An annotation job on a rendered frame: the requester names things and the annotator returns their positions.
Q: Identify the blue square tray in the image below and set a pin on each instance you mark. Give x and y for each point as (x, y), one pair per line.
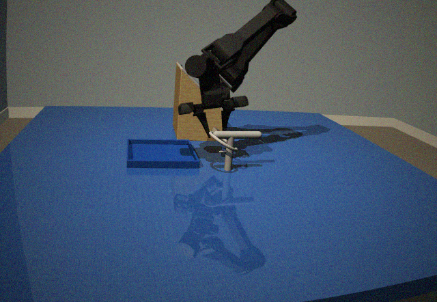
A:
(161, 153)

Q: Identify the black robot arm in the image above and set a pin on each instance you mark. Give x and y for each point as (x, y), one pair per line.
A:
(231, 54)

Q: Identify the dark grey t-shaped steel stake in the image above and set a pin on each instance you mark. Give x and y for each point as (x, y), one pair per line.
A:
(230, 136)

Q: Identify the grey metal ring with small tab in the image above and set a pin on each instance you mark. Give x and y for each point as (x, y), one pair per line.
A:
(221, 140)

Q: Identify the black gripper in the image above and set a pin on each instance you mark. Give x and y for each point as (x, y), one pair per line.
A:
(197, 109)

